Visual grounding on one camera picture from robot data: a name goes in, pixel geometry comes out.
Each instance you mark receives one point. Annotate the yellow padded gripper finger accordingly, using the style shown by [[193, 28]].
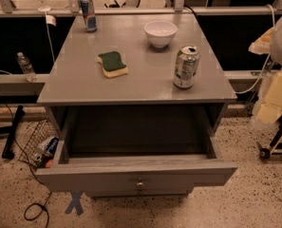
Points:
[[268, 108]]

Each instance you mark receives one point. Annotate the grey top drawer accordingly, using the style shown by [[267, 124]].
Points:
[[135, 147]]

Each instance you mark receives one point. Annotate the grey drawer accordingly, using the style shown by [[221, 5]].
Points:
[[140, 192], [135, 147]]

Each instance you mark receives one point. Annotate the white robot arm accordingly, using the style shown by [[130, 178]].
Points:
[[270, 42]]

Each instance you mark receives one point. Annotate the grey drawer cabinet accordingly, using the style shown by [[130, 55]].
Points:
[[77, 79]]

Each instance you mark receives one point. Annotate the grey bottom drawer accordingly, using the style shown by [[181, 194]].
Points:
[[140, 192]]

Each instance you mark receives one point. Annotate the green and silver soda can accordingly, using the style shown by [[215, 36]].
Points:
[[186, 66]]

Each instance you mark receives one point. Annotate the white bowl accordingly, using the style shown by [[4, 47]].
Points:
[[160, 33]]

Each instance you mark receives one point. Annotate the green and yellow sponge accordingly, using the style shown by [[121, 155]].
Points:
[[112, 64]]

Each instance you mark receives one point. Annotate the blue energy drink can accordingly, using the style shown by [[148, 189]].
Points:
[[89, 15]]

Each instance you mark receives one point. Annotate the blue tape cross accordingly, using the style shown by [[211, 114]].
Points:
[[75, 203]]

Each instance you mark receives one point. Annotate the clear plastic water bottle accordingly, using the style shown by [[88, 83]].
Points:
[[26, 66]]

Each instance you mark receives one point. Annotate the black bar on floor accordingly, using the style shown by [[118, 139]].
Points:
[[7, 152]]

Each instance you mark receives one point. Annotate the wire basket with items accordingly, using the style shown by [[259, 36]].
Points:
[[41, 145]]

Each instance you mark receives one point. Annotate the white lamp with cord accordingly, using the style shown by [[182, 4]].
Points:
[[50, 20]]

